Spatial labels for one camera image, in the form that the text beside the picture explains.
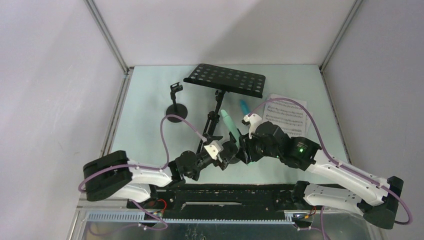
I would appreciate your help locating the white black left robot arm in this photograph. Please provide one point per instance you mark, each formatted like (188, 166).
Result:
(116, 176)

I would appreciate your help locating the blue toy microphone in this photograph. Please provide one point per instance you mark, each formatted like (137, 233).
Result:
(244, 107)

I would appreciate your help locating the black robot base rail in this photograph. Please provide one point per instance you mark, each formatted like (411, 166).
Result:
(227, 202)

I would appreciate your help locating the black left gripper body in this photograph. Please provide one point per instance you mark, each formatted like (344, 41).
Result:
(202, 161)

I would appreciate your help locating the black music stand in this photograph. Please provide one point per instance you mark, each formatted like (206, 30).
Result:
(225, 80)

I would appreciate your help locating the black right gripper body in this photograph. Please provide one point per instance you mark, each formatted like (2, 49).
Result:
(257, 151)

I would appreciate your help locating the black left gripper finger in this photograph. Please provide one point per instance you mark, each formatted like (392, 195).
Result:
(208, 139)
(242, 152)

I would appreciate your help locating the sheet music page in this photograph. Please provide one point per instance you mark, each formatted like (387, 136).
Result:
(291, 118)

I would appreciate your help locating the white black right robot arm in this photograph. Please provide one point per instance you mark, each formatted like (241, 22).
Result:
(372, 197)

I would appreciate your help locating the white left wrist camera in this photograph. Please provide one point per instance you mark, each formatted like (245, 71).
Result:
(213, 149)

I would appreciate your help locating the green toy microphone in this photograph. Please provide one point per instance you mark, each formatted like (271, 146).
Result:
(231, 126)

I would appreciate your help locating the black microphone stand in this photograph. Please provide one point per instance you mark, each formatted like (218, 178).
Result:
(175, 108)
(228, 155)

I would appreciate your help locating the aluminium table frame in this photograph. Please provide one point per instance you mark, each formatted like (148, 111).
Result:
(152, 138)

